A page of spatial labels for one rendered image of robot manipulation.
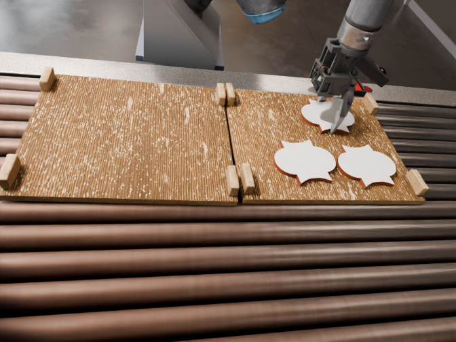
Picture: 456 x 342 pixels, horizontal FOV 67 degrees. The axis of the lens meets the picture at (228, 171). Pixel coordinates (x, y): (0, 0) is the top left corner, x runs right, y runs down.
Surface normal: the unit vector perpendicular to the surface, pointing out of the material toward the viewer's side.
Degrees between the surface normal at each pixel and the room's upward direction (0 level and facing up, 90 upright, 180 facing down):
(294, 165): 0
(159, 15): 90
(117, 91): 0
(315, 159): 0
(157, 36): 90
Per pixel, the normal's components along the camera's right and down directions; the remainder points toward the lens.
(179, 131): 0.18, -0.65
